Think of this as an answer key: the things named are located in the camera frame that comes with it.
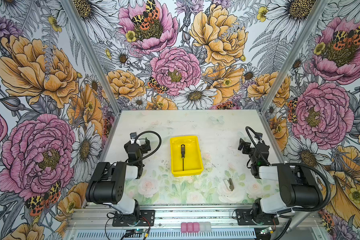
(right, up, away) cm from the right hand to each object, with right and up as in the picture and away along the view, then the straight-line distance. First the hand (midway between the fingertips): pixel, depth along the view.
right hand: (247, 143), depth 94 cm
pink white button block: (-34, -37, -22) cm, 54 cm away
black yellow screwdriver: (-40, -7, +3) cm, 40 cm away
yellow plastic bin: (-34, -12, +1) cm, 36 cm away
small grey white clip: (-14, -21, -10) cm, 28 cm away
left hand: (-67, 0, 0) cm, 67 cm away
